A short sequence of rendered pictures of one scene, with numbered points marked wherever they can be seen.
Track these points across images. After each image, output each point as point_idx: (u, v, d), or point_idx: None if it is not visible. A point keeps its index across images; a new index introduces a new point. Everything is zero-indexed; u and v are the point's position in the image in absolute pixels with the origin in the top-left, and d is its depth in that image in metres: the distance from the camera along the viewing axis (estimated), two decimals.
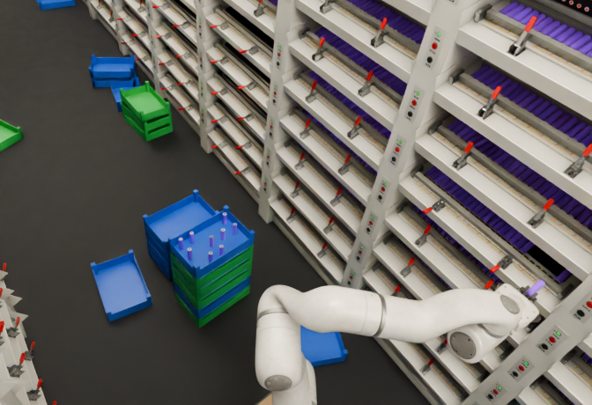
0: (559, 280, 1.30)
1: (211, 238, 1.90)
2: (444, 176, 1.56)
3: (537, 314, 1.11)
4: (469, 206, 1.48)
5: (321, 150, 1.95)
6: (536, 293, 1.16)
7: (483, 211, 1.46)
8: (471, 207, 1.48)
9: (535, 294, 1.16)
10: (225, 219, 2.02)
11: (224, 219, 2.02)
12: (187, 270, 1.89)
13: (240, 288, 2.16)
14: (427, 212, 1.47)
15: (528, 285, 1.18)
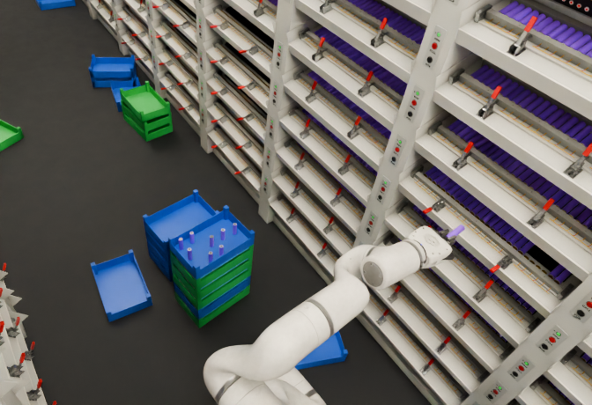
0: (559, 280, 1.30)
1: (211, 238, 1.90)
2: (444, 176, 1.56)
3: (452, 253, 1.20)
4: (469, 206, 1.48)
5: (321, 150, 1.95)
6: (454, 235, 1.25)
7: (483, 211, 1.46)
8: (471, 207, 1.48)
9: (453, 236, 1.25)
10: (455, 230, 1.28)
11: (455, 232, 1.27)
12: (187, 270, 1.89)
13: (240, 288, 2.16)
14: (427, 212, 1.47)
15: (447, 229, 1.27)
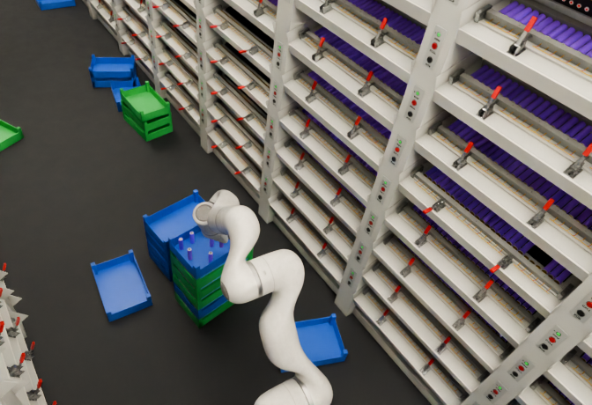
0: (559, 280, 1.30)
1: None
2: (444, 176, 1.56)
3: None
4: (469, 206, 1.48)
5: (321, 150, 1.95)
6: None
7: (483, 211, 1.46)
8: (471, 207, 1.48)
9: None
10: (551, 262, 1.34)
11: (552, 265, 1.33)
12: (187, 270, 1.89)
13: None
14: (427, 212, 1.47)
15: (222, 243, 1.82)
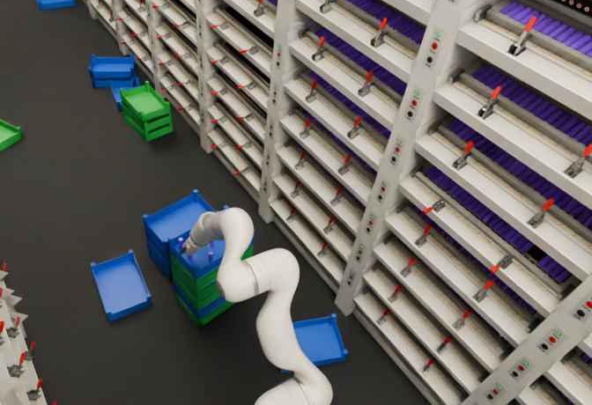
0: (559, 280, 1.30)
1: None
2: (444, 176, 1.56)
3: (182, 253, 1.75)
4: (469, 206, 1.48)
5: (321, 150, 1.95)
6: None
7: (483, 211, 1.46)
8: (471, 207, 1.48)
9: None
10: (551, 262, 1.34)
11: (552, 265, 1.33)
12: (187, 270, 1.89)
13: None
14: (427, 212, 1.47)
15: None
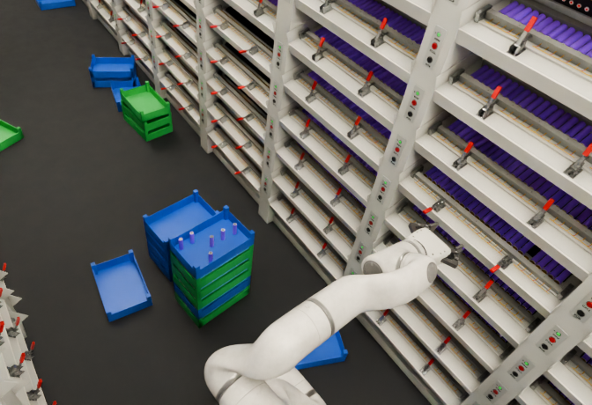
0: (559, 280, 1.30)
1: (211, 238, 1.90)
2: (444, 176, 1.56)
3: (411, 226, 1.27)
4: (469, 206, 1.48)
5: (321, 150, 1.95)
6: (431, 231, 1.30)
7: (483, 211, 1.46)
8: (471, 207, 1.48)
9: (430, 231, 1.29)
10: (551, 262, 1.34)
11: (552, 265, 1.33)
12: (187, 270, 1.89)
13: (240, 288, 2.16)
14: (427, 212, 1.47)
15: None
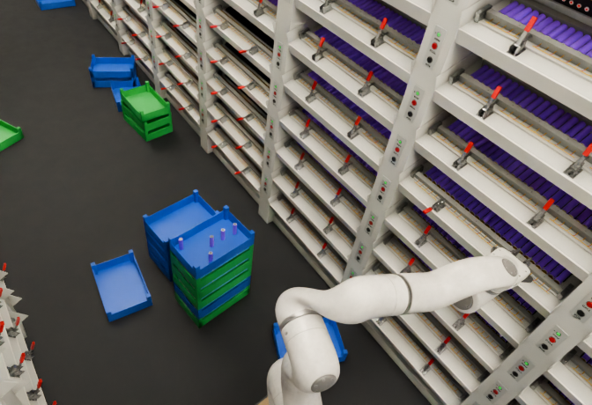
0: (559, 280, 1.30)
1: (211, 238, 1.90)
2: (444, 176, 1.56)
3: (530, 276, 1.22)
4: (469, 206, 1.48)
5: (321, 150, 1.95)
6: (529, 258, 1.27)
7: (483, 211, 1.46)
8: (471, 207, 1.48)
9: (529, 259, 1.27)
10: (551, 262, 1.34)
11: (552, 265, 1.33)
12: (187, 270, 1.89)
13: (240, 288, 2.16)
14: (427, 212, 1.47)
15: (519, 248, 1.29)
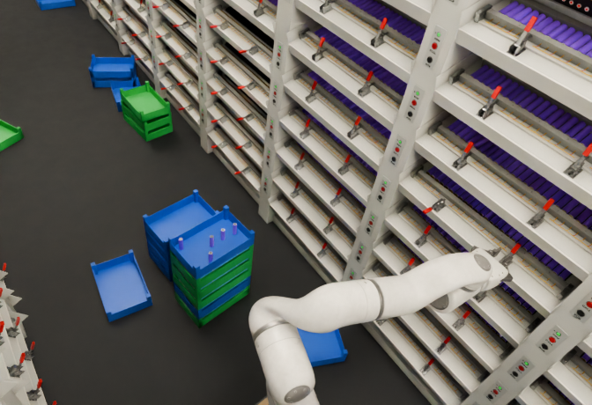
0: (563, 276, 1.31)
1: (211, 238, 1.90)
2: None
3: None
4: (472, 203, 1.48)
5: (321, 150, 1.95)
6: (493, 256, 1.29)
7: (486, 209, 1.47)
8: (475, 204, 1.48)
9: (492, 256, 1.29)
10: (555, 259, 1.34)
11: (556, 261, 1.34)
12: (187, 270, 1.89)
13: (240, 288, 2.16)
14: (427, 212, 1.47)
15: None
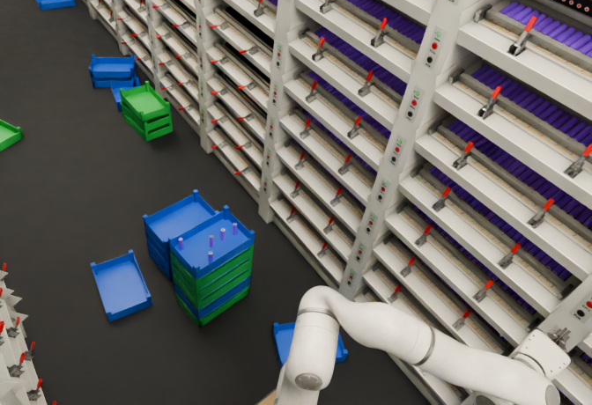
0: (563, 276, 1.31)
1: (211, 238, 1.90)
2: None
3: None
4: (472, 203, 1.48)
5: (321, 150, 1.95)
6: None
7: (486, 209, 1.47)
8: (475, 204, 1.48)
9: None
10: (555, 259, 1.34)
11: (556, 261, 1.34)
12: (187, 270, 1.89)
13: (240, 288, 2.16)
14: (448, 192, 1.47)
15: None
